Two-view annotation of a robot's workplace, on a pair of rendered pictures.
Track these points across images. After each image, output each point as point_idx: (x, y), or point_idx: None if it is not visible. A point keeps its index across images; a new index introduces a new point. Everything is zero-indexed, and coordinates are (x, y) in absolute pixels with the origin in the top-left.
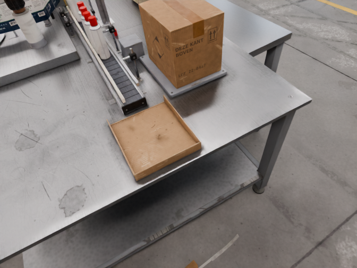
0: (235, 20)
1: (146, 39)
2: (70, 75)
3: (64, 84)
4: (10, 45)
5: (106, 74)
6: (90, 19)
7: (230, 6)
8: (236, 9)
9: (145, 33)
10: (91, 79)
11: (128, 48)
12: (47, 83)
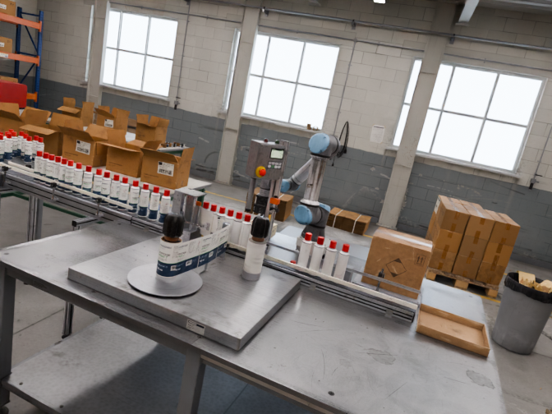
0: (365, 252)
1: (370, 263)
2: (316, 302)
3: (326, 310)
4: (217, 280)
5: (374, 292)
6: (347, 246)
7: (344, 242)
8: (352, 245)
9: (370, 259)
10: (342, 303)
11: (351, 273)
12: (310, 312)
